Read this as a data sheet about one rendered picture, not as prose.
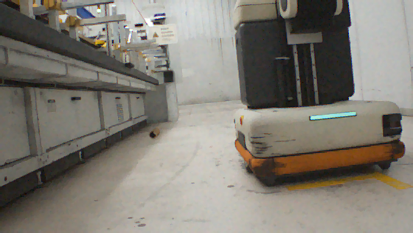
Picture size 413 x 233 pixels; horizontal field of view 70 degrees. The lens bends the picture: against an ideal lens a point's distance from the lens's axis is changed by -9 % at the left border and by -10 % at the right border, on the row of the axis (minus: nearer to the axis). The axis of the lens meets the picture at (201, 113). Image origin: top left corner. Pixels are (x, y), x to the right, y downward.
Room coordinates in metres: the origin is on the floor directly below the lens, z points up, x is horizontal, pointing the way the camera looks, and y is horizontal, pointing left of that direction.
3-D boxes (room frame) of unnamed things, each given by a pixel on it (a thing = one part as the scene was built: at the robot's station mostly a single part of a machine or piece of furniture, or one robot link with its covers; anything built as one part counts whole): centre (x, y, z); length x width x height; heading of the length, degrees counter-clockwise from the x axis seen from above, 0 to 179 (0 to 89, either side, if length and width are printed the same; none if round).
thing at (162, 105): (5.72, 1.23, 0.95); 1.65 x 0.70 x 1.90; 91
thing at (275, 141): (1.49, -0.48, 0.16); 0.67 x 0.64 x 0.25; 0
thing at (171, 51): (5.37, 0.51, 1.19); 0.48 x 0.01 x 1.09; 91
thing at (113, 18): (1.64, 0.56, 0.81); 0.43 x 0.03 x 0.04; 91
